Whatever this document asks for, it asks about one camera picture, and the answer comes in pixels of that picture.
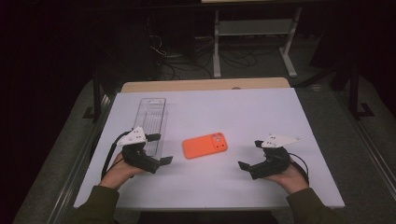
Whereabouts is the white metal desk frame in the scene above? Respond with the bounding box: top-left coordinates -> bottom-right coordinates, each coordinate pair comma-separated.
213,7 -> 303,78

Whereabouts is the grey metal rail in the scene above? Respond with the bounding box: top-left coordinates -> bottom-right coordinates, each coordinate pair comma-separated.
337,91 -> 396,194
46,92 -> 116,224

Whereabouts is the person's right hand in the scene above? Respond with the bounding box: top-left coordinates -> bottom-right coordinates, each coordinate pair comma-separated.
264,158 -> 310,196

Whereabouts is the light wooden table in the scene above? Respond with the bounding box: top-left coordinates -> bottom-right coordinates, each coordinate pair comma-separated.
120,77 -> 291,93

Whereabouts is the tangle of black floor cables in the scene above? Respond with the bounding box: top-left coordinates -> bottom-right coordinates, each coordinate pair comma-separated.
148,34 -> 281,80

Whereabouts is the person's left hand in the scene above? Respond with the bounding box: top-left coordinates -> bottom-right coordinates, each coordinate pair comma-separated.
99,150 -> 148,191

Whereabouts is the orange phone case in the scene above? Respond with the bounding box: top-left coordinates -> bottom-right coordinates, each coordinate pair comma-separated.
181,132 -> 229,160

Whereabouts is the black metal stand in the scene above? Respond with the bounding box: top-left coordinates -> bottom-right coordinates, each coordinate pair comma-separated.
347,62 -> 375,119
82,76 -> 106,123

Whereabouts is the white table cover board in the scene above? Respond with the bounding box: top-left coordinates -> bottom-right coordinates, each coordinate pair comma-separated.
73,88 -> 346,210

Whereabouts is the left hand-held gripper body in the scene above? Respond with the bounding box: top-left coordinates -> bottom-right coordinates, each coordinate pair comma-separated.
116,125 -> 162,175

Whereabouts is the left hand-held gripper cable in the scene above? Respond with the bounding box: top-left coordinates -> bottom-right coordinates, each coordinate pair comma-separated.
101,130 -> 132,180

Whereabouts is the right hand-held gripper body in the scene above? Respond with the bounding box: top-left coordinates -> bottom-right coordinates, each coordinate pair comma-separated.
248,133 -> 303,181

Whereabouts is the hand-held gripper cable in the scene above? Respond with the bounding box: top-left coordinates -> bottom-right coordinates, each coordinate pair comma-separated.
288,152 -> 310,185
101,130 -> 132,180

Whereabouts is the right hand-held gripper cable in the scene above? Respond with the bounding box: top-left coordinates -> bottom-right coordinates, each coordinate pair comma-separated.
288,152 -> 310,185

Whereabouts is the clear plastic tray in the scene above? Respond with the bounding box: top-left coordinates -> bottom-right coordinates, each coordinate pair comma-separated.
133,97 -> 169,160

